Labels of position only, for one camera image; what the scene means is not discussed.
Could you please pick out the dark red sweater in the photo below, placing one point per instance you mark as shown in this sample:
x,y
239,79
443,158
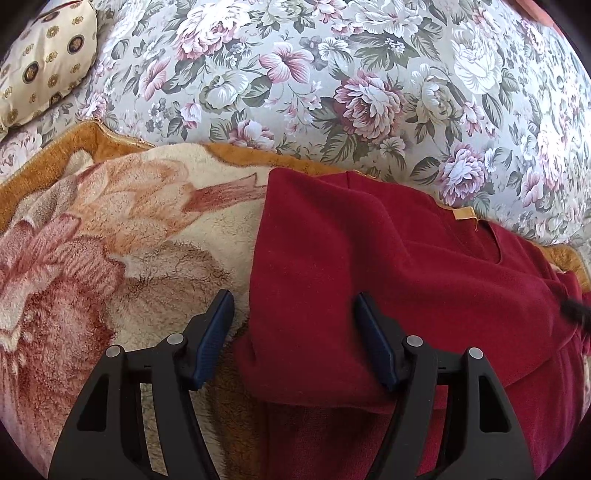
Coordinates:
x,y
455,283

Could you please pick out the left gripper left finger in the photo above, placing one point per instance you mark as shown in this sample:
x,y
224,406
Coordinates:
x,y
104,438

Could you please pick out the pink plush pillow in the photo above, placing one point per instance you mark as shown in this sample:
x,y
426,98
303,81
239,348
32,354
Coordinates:
x,y
531,10

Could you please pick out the cream patterned pillow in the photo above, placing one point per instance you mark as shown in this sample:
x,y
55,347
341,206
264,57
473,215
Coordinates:
x,y
47,61

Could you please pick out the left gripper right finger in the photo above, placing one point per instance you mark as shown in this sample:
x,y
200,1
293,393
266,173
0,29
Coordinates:
x,y
452,418

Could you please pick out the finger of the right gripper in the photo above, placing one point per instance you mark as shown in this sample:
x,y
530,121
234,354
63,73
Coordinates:
x,y
577,313

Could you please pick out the fleece floral blanket orange border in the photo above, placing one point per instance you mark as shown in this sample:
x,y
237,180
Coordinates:
x,y
125,252

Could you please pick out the grey floral bed quilt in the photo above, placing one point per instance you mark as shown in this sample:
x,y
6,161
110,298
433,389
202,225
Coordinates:
x,y
471,101

